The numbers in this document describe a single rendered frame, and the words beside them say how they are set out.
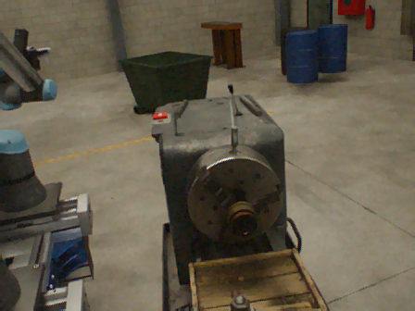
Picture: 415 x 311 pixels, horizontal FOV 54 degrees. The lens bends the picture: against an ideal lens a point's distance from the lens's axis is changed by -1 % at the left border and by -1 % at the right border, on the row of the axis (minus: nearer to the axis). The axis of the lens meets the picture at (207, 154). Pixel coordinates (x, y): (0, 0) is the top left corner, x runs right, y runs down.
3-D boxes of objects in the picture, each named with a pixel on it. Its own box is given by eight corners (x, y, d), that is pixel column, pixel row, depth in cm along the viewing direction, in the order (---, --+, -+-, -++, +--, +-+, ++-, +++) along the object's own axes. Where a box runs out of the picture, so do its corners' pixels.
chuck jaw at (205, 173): (222, 197, 136) (196, 175, 133) (232, 187, 135) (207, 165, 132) (227, 213, 126) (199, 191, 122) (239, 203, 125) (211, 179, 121)
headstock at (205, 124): (165, 177, 210) (154, 104, 196) (257, 165, 213) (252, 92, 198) (166, 242, 155) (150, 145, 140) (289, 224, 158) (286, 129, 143)
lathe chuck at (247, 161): (187, 231, 147) (184, 149, 135) (273, 226, 150) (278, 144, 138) (189, 246, 138) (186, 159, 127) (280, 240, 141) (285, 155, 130)
